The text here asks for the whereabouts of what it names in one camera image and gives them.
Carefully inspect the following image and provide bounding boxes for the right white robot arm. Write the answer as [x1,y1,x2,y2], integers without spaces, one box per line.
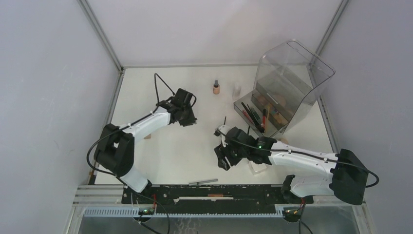
[214,125,374,205]

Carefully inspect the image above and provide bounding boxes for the gold eyebrow pencil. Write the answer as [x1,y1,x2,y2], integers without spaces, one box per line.
[264,109,269,133]

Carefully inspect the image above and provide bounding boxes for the clear acrylic organizer box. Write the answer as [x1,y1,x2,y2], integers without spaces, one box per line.
[234,39,336,137]

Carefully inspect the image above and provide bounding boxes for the clear plastic bottle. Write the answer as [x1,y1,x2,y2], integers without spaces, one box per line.
[232,82,241,101]

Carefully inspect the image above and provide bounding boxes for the red lip gloss black cap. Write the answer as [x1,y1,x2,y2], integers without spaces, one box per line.
[261,109,266,128]

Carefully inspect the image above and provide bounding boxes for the black powder brush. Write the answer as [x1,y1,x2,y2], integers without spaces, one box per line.
[241,102,264,133]

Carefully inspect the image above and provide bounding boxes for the red lip gloss silver cap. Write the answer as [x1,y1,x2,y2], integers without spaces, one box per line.
[242,110,254,124]

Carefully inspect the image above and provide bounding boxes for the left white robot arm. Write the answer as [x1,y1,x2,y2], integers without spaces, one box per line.
[92,88,197,203]

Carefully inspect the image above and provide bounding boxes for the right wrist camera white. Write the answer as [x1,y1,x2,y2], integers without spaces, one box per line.
[214,124,231,144]

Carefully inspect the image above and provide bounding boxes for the foundation bottle with pump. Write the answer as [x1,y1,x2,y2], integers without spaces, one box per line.
[213,80,220,95]

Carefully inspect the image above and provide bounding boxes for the black concealer tube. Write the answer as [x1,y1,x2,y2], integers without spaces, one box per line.
[250,107,262,125]

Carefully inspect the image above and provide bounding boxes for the black mounting rail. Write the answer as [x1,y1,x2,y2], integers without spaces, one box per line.
[121,184,314,215]

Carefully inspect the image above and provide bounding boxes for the white cube box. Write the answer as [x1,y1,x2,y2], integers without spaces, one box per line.
[248,162,267,175]

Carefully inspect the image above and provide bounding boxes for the silver and red lip pencils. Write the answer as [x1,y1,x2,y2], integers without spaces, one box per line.
[188,178,219,186]

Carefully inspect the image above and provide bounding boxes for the gold round jar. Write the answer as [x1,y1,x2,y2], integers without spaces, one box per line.
[279,138,289,144]

